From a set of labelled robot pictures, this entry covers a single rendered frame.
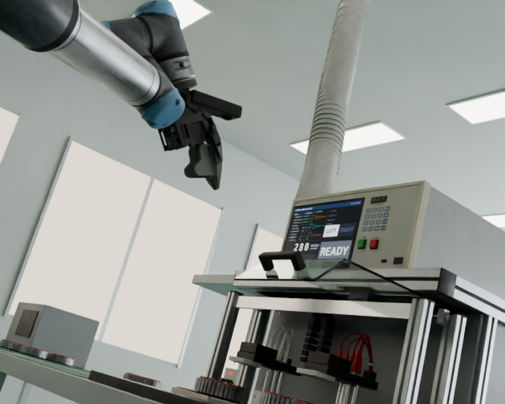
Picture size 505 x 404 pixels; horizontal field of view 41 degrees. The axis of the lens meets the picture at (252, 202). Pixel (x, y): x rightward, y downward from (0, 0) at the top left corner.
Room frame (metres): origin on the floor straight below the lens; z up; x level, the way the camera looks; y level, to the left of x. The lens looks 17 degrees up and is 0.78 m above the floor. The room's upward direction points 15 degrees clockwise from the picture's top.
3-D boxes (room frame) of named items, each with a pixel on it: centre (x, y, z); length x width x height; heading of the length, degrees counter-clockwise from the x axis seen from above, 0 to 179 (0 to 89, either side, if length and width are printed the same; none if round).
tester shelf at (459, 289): (1.61, -0.38, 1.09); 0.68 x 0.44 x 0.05; 33
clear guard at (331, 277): (1.29, -0.21, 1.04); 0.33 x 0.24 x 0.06; 123
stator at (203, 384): (1.54, -0.04, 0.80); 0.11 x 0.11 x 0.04
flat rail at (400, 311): (1.49, -0.19, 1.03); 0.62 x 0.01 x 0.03; 33
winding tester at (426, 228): (1.60, -0.38, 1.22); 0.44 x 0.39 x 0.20; 33
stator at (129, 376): (2.01, 0.17, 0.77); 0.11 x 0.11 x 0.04
